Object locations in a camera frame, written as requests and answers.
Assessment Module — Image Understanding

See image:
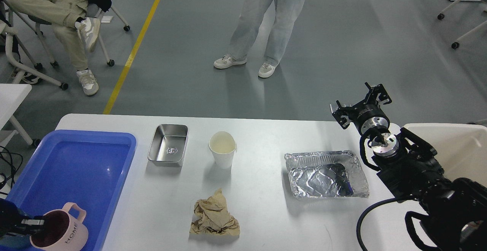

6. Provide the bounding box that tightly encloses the blue plastic tray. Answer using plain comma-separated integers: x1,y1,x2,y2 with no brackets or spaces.
6,130,136,251

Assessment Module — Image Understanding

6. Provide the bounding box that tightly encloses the stainless steel rectangular tin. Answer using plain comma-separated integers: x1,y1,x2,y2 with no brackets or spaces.
148,124,188,168

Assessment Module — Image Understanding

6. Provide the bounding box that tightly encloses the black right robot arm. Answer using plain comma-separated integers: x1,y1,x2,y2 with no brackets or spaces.
331,83,487,251

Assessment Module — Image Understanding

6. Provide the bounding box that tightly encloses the aluminium foil tray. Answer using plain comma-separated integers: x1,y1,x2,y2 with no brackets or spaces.
284,150,370,199

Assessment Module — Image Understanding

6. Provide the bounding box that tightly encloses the white plastic bin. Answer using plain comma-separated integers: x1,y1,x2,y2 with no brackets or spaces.
404,123,487,186

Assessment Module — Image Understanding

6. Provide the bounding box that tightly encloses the standing person in jeans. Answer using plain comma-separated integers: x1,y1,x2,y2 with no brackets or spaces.
213,0,312,79

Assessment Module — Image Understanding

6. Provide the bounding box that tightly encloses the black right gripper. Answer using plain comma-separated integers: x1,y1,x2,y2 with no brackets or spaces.
330,83,393,135

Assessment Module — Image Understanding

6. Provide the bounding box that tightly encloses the crumpled brown paper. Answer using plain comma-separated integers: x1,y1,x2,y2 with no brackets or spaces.
189,188,240,237

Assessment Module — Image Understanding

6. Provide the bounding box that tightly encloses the white paper cup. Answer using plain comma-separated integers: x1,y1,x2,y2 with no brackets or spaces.
208,131,237,168

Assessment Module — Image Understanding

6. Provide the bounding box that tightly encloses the pink home mug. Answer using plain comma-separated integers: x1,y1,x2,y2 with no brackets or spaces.
30,202,89,251

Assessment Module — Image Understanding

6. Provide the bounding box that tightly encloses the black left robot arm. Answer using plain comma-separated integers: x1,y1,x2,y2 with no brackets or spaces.
0,199,45,251

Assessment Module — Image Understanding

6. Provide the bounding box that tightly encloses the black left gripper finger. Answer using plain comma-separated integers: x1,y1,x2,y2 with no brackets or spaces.
15,216,46,235

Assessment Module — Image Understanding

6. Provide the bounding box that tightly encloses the white side table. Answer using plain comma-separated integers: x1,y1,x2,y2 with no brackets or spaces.
0,83,41,148

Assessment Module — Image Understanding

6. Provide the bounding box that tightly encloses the black cable bundle left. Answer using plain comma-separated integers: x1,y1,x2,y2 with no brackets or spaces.
0,146,23,196

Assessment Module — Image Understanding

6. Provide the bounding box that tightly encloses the seated person in khaki trousers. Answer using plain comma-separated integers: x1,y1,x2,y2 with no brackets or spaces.
8,0,112,96

